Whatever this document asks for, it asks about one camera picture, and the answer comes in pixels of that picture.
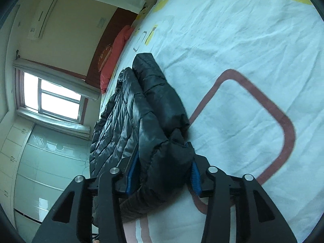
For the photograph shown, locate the red pillow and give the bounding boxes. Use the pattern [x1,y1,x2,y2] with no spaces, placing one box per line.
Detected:
[100,25,135,94]

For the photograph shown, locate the wooden headboard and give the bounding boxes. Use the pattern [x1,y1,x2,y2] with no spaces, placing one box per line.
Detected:
[85,7,141,88]

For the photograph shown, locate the orange cushion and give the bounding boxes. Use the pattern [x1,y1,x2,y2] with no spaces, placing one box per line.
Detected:
[97,44,113,72]

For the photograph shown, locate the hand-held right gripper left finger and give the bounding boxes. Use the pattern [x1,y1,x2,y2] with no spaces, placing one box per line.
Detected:
[32,154,141,243]

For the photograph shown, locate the bed with patterned sheet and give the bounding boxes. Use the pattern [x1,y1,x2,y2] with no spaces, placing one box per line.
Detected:
[92,0,324,243]

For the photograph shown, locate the white air conditioner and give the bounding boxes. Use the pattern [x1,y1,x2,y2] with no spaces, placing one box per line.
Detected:
[26,0,60,40]

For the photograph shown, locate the black puffer jacket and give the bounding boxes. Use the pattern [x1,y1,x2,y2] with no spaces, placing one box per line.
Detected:
[89,53,197,227]

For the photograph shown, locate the glass door wardrobe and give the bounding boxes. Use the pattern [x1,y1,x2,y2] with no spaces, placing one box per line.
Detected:
[0,121,100,236]

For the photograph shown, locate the pale window curtain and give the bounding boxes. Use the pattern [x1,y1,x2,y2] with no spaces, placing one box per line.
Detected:
[13,58,101,102]
[17,113,91,140]

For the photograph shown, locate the small sliding window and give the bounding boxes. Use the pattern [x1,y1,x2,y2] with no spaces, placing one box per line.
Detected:
[15,69,88,125]

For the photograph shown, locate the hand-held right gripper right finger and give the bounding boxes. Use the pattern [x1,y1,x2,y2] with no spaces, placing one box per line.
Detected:
[186,142,298,243]

